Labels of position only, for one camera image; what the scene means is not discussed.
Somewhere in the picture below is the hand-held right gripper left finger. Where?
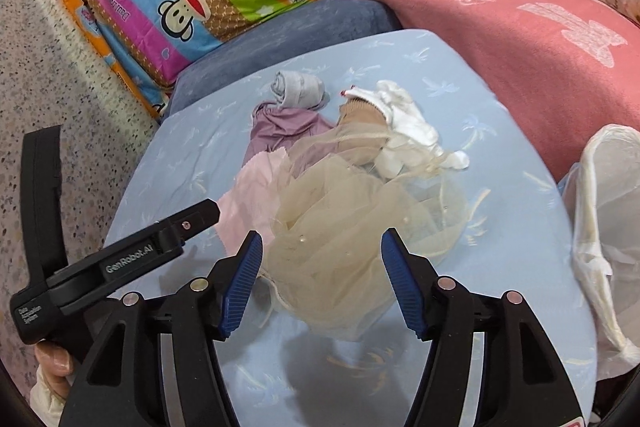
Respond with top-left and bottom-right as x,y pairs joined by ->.
59,229 -> 264,427

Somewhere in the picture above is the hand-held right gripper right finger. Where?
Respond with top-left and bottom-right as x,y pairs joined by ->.
380,228 -> 586,427

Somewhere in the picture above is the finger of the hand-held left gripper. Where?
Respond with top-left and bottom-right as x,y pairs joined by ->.
152,199 -> 222,242
22,125 -> 63,280

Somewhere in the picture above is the pale pink cloth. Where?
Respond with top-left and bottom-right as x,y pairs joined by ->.
217,150 -> 288,255

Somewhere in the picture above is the beige tulle mesh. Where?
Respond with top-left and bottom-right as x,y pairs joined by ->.
257,127 -> 471,343

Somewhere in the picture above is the purple cloth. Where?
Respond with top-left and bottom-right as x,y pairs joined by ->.
243,102 -> 333,168

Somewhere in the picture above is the white sock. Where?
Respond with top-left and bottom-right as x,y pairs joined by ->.
342,79 -> 471,182

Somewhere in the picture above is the grey sock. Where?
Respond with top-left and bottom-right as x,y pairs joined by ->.
271,71 -> 330,112

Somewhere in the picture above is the tan sock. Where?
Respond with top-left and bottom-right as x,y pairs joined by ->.
336,99 -> 396,168

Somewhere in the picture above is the white lined waste bin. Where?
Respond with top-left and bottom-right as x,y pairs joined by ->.
557,124 -> 640,380

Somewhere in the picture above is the person's left forearm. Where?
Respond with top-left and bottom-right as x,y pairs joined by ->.
29,374 -> 73,427

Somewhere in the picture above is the person's left hand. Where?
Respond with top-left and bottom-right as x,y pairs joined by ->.
35,342 -> 76,390

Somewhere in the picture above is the light blue patterned tablecloth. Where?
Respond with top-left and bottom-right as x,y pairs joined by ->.
102,28 -> 598,427

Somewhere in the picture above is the blue-grey sofa cushion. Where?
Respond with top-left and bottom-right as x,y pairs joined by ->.
160,0 -> 401,122

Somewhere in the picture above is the pink blanket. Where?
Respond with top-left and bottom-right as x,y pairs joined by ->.
320,0 -> 640,188

